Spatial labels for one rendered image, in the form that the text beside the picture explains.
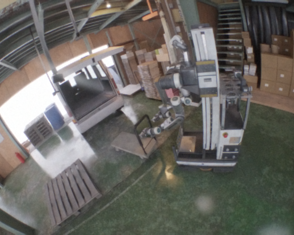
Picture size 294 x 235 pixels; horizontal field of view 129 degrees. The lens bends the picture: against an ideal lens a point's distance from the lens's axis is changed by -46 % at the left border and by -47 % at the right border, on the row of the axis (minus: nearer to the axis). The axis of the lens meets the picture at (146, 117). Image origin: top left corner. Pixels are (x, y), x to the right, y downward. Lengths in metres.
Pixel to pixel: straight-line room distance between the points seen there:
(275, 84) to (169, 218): 3.78
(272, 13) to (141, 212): 6.68
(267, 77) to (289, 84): 0.71
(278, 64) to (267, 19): 2.54
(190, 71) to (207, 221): 1.61
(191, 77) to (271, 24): 5.21
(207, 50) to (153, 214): 1.85
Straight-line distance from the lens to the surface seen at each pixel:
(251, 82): 4.01
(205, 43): 1.12
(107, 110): 3.34
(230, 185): 1.90
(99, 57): 2.17
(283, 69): 3.94
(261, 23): 6.00
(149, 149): 2.10
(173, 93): 3.41
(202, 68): 1.14
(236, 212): 1.80
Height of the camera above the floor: 1.69
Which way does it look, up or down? 32 degrees down
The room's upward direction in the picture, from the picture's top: 19 degrees counter-clockwise
